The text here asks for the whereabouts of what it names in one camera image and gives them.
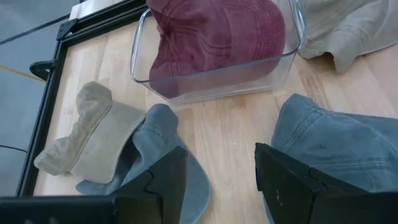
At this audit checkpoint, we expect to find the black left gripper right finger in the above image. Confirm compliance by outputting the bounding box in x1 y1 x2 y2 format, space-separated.
254 142 369 224

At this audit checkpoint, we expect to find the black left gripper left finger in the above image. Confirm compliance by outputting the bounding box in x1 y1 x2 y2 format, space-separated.
110 146 189 224

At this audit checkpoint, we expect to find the grey-blue denim cap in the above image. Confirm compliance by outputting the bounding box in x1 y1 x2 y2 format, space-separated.
264 93 398 224
75 103 211 224

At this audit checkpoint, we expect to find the beige cap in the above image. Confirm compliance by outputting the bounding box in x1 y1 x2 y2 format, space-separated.
298 0 398 75
33 81 147 185

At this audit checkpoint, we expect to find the red cap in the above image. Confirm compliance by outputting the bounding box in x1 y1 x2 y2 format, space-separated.
148 0 287 99

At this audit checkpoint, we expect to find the clear plastic container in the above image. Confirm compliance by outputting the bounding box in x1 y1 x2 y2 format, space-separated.
130 0 308 104

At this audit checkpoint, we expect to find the light wooden board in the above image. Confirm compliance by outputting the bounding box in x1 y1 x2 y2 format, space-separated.
68 0 126 21

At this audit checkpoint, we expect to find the black table frame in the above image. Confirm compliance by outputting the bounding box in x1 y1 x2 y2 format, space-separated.
16 0 147 197

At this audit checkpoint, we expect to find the black floor cable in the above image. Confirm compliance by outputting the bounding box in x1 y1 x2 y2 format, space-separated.
0 14 71 46
0 144 29 154

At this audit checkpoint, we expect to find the black clamp bracket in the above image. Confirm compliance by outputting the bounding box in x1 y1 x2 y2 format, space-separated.
29 60 56 81

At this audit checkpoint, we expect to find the yellow floor cable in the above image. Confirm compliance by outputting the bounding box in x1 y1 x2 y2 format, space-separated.
0 63 47 83

